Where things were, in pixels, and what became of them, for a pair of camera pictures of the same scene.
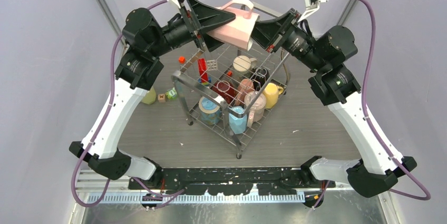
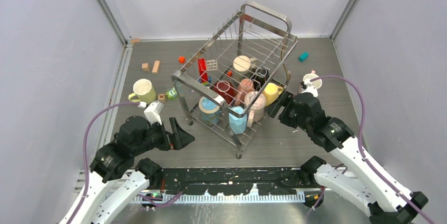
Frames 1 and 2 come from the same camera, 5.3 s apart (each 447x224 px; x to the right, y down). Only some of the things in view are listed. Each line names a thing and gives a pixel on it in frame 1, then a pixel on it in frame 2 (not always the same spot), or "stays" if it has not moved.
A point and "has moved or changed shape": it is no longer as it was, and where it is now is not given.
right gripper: x=268 y=32 -> x=272 y=109
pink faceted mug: x=237 y=32 has moved or changed shape
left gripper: x=203 y=19 -> x=179 y=138
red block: x=202 y=67 stays
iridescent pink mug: x=256 y=112 stays
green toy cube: x=171 y=94 stays
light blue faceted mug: x=238 y=125 stays
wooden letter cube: x=161 y=97 stays
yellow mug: x=271 y=93 stays
